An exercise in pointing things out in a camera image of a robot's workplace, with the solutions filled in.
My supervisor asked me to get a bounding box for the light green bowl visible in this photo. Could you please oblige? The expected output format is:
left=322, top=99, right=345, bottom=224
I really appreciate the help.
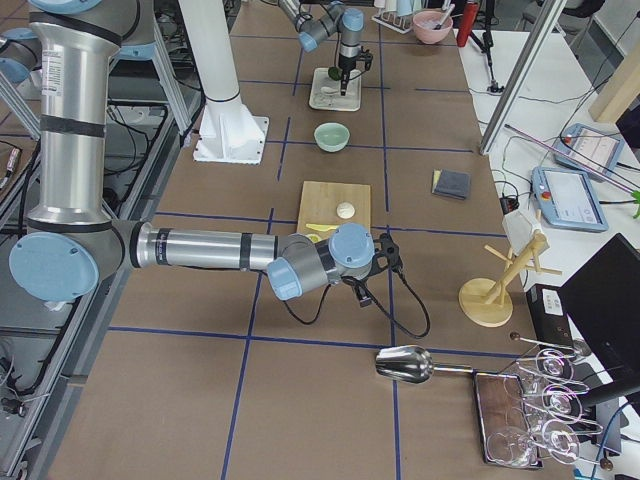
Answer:
left=314, top=122, right=350, bottom=153

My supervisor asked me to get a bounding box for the white steamed bun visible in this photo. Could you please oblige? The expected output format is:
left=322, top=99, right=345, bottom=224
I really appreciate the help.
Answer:
left=336, top=201, right=356, bottom=219

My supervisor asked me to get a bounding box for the pink mixing bowl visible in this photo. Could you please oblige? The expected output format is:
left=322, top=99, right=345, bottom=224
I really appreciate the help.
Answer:
left=412, top=10, right=453, bottom=45

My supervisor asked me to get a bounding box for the green round object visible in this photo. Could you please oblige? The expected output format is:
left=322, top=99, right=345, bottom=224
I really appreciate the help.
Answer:
left=328, top=67, right=341, bottom=81

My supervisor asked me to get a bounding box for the white rectangular tray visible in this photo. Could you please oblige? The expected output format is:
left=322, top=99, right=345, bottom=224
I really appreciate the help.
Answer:
left=308, top=67, right=362, bottom=112

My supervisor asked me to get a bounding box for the yellow plastic knife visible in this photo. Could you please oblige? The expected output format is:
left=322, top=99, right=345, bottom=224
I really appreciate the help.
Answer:
left=305, top=223, right=340, bottom=232

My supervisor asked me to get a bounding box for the wooden cutting board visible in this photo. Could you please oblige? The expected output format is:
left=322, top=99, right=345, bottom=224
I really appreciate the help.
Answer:
left=296, top=181, right=371, bottom=241

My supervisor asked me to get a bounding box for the light blue cup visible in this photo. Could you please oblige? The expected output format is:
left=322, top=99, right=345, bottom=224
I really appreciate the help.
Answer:
left=396, top=0, right=413, bottom=17

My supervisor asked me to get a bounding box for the wooden mug tree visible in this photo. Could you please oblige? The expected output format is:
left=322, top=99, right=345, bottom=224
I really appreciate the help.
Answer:
left=458, top=229, right=562, bottom=328

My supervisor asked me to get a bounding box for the metal scoop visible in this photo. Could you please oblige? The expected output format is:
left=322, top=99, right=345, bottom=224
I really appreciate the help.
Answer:
left=375, top=345, right=474, bottom=384

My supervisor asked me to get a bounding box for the red bottle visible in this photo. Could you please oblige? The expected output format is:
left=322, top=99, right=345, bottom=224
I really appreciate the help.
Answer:
left=456, top=0, right=479, bottom=48

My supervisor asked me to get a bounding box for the black tripod stand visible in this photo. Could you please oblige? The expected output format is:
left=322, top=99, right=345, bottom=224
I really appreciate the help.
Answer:
left=470, top=0, right=504, bottom=94

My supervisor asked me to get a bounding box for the near teach pendant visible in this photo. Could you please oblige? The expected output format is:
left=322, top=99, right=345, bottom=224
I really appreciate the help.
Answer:
left=531, top=167, right=609, bottom=233

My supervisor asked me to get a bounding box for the teach pendant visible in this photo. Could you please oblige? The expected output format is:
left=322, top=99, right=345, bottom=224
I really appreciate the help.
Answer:
left=553, top=123, right=623, bottom=182
left=531, top=167, right=609, bottom=233

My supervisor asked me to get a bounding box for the wine glass rack tray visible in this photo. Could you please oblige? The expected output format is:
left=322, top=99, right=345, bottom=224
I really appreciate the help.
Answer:
left=473, top=340, right=604, bottom=470

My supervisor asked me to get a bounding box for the black monitor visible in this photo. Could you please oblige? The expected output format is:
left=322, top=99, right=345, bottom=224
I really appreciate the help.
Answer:
left=560, top=233, right=639, bottom=402

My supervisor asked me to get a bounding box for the far teach pendant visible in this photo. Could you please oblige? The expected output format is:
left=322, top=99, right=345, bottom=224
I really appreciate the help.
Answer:
left=553, top=123, right=623, bottom=182

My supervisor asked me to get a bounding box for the white wire dish rack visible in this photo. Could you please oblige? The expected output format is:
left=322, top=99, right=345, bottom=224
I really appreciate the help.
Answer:
left=371, top=9, right=412, bottom=34

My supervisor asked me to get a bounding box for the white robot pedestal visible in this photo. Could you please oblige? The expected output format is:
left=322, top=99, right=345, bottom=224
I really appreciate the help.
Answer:
left=179, top=0, right=269, bottom=165

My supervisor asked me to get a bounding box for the aluminium frame post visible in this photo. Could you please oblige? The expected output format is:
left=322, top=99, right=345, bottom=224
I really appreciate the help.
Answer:
left=479, top=0, right=567, bottom=155

